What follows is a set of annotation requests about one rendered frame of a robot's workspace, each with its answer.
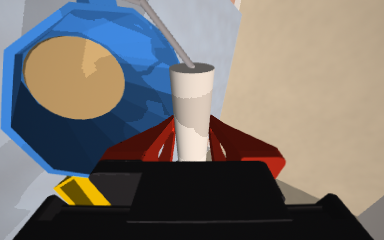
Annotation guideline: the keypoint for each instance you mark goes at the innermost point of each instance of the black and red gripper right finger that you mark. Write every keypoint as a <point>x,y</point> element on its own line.
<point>240,146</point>

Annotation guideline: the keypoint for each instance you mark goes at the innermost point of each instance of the yellow rectangular tray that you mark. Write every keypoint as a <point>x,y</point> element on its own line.
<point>80,191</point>

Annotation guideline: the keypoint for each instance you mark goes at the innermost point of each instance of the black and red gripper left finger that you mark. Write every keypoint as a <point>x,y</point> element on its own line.
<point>146,145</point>

